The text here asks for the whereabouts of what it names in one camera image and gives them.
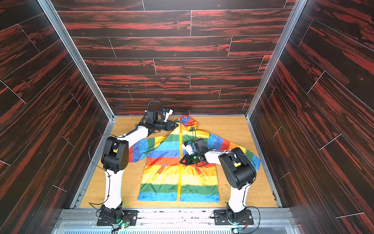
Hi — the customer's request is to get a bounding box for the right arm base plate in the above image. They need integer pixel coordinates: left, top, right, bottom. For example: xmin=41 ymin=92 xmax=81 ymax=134
xmin=210 ymin=208 xmax=254 ymax=225

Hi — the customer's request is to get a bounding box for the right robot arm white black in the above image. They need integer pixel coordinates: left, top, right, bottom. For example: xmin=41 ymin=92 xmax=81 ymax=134
xmin=180 ymin=147 xmax=257 ymax=223

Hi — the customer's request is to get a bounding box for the aluminium corner post left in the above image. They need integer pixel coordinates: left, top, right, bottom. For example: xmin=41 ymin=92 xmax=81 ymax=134
xmin=37 ymin=0 xmax=115 ymax=121

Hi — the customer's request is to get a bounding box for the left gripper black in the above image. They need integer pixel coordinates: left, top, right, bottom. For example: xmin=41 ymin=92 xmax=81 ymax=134
xmin=152 ymin=119 xmax=178 ymax=132

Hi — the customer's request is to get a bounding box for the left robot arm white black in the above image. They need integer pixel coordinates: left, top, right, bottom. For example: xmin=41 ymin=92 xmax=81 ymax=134
xmin=100 ymin=120 xmax=178 ymax=223

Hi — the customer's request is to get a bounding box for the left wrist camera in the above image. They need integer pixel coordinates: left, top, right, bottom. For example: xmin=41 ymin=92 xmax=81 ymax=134
xmin=146 ymin=110 xmax=163 ymax=121

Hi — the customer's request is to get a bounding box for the aluminium front rail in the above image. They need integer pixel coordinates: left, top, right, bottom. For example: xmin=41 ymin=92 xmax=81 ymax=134
xmin=52 ymin=208 xmax=302 ymax=234

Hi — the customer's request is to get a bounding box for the aluminium corner post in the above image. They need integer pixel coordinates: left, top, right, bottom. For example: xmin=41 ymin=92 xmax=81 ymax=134
xmin=37 ymin=0 xmax=115 ymax=121
xmin=245 ymin=0 xmax=307 ymax=123

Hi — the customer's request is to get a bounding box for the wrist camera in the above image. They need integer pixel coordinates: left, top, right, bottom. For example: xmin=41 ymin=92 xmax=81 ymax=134
xmin=146 ymin=110 xmax=163 ymax=121
xmin=194 ymin=138 xmax=208 ymax=154

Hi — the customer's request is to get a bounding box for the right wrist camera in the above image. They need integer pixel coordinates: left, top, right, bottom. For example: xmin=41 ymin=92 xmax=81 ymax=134
xmin=194 ymin=138 xmax=208 ymax=154

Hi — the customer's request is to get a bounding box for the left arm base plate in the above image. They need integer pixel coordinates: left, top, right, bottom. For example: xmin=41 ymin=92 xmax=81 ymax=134
xmin=96 ymin=208 xmax=138 ymax=228

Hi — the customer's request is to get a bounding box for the rainbow striped kids jacket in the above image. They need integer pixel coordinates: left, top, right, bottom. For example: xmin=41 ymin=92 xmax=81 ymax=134
xmin=128 ymin=114 xmax=261 ymax=203

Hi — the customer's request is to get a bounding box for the aluminium corner post right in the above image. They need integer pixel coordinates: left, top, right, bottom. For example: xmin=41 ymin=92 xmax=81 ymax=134
xmin=245 ymin=0 xmax=307 ymax=123

